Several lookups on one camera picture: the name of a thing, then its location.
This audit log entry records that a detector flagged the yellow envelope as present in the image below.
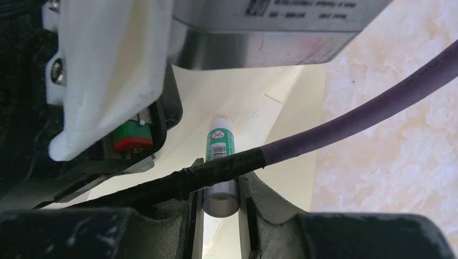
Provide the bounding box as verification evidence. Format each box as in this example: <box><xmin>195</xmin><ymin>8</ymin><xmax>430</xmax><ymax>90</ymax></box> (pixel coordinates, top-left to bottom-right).
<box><xmin>43</xmin><ymin>64</ymin><xmax>327</xmax><ymax>259</ymax></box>

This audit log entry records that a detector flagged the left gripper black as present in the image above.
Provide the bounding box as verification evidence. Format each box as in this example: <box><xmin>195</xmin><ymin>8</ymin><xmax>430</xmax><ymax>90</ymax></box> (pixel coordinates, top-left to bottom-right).
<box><xmin>1</xmin><ymin>1</ymin><xmax>183</xmax><ymax>210</ymax></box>

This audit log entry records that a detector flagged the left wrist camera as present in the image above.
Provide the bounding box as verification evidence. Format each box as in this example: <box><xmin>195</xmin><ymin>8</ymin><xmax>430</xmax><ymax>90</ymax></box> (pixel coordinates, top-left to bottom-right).
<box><xmin>41</xmin><ymin>1</ymin><xmax>389</xmax><ymax>161</ymax></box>

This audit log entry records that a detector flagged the glue stick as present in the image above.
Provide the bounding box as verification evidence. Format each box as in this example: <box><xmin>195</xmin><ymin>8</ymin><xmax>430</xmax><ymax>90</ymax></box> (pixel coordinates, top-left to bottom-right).
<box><xmin>202</xmin><ymin>116</ymin><xmax>239</xmax><ymax>218</ymax></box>

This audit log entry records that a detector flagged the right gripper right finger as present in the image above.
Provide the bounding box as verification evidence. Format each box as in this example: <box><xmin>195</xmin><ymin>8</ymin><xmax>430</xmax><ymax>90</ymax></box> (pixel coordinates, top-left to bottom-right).
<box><xmin>238</xmin><ymin>173</ymin><xmax>455</xmax><ymax>258</ymax></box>

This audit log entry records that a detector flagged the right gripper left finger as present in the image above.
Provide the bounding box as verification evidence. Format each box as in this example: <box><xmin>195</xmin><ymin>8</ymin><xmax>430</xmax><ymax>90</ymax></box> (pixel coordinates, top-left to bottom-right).
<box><xmin>1</xmin><ymin>176</ymin><xmax>203</xmax><ymax>258</ymax></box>

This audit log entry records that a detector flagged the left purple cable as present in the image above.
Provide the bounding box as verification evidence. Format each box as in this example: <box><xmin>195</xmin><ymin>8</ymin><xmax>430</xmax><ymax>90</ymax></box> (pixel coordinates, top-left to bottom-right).
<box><xmin>64</xmin><ymin>39</ymin><xmax>458</xmax><ymax>212</ymax></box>

